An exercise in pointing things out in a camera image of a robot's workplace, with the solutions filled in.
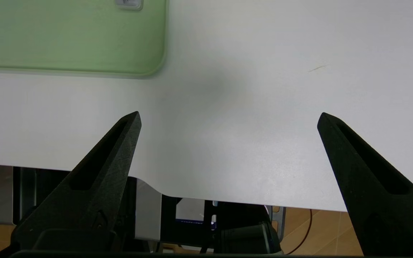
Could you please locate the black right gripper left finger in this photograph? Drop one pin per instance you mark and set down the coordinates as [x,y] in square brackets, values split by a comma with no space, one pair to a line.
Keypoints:
[95,193]

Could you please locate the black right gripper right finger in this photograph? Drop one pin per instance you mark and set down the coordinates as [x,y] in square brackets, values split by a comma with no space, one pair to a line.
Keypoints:
[382,215]

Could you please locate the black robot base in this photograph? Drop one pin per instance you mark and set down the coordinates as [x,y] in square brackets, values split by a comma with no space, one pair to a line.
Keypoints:
[242,229]

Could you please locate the grey metal table leg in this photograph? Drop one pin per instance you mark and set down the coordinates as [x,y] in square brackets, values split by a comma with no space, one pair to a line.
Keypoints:
[0,193]
[147,211]

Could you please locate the light green plastic tray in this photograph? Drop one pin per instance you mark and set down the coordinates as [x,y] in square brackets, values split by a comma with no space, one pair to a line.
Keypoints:
[66,36]

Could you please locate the grey white printed eraser bar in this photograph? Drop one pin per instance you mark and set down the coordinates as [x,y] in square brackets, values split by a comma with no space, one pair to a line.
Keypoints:
[129,4]

